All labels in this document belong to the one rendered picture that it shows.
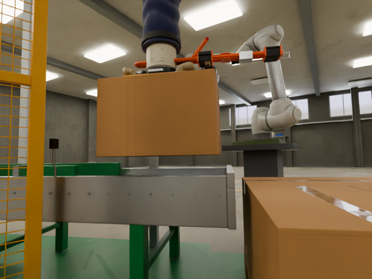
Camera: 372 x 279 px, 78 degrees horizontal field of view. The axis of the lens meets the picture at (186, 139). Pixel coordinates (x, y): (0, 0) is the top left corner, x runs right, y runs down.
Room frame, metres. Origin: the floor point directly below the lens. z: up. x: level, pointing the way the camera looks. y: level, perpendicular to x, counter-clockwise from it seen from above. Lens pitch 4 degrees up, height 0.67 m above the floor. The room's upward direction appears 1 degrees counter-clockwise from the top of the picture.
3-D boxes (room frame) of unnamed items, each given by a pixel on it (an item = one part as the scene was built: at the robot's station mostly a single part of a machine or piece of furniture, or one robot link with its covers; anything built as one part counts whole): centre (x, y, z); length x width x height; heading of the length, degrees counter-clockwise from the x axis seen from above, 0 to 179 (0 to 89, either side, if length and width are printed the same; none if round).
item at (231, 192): (1.22, -0.23, 0.48); 0.70 x 0.03 x 0.15; 170
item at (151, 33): (1.29, 0.13, 1.32); 0.23 x 0.23 x 0.04
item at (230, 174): (1.22, -0.23, 0.58); 0.70 x 0.03 x 0.06; 170
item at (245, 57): (1.21, -0.33, 1.20); 0.07 x 0.07 x 0.04; 81
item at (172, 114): (1.30, 0.12, 0.88); 0.60 x 0.40 x 0.40; 79
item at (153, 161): (1.82, 0.25, 0.50); 0.07 x 0.07 x 1.00; 80
